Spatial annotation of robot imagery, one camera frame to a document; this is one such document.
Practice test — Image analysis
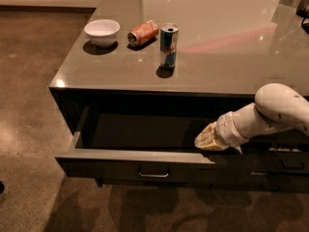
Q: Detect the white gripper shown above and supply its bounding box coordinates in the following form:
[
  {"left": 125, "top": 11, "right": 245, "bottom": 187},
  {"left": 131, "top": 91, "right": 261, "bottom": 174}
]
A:
[{"left": 194, "top": 111, "right": 248, "bottom": 151}]

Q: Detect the drawer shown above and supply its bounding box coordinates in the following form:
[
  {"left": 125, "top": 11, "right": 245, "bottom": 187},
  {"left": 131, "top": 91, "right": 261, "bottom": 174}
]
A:
[
  {"left": 209, "top": 175, "right": 309, "bottom": 193},
  {"left": 55, "top": 107, "right": 255, "bottom": 186},
  {"left": 251, "top": 149, "right": 309, "bottom": 177}
]

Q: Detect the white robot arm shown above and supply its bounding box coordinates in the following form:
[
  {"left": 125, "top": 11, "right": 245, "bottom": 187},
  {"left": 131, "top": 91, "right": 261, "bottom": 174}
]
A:
[{"left": 194, "top": 83, "right": 309, "bottom": 152}]

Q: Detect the dark grey drawer cabinet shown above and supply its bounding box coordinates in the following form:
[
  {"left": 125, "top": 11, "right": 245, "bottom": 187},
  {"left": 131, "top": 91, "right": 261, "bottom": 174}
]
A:
[{"left": 48, "top": 0, "right": 309, "bottom": 194}]

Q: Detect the blue silver energy drink can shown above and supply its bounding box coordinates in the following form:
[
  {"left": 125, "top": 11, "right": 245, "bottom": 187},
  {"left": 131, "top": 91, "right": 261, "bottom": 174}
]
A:
[{"left": 160, "top": 23, "right": 179, "bottom": 68}]

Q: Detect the orange soda can lying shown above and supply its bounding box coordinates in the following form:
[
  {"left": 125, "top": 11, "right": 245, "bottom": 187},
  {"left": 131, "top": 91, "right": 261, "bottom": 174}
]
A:
[{"left": 127, "top": 20, "right": 158, "bottom": 46}]

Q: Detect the white ceramic bowl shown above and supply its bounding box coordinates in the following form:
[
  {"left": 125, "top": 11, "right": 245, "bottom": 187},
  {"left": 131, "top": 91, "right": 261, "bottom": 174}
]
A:
[{"left": 84, "top": 19, "right": 120, "bottom": 48}]

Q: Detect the black object at floor edge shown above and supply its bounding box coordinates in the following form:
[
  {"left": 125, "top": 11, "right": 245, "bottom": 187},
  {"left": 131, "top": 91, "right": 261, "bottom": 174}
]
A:
[{"left": 0, "top": 181, "right": 5, "bottom": 193}]

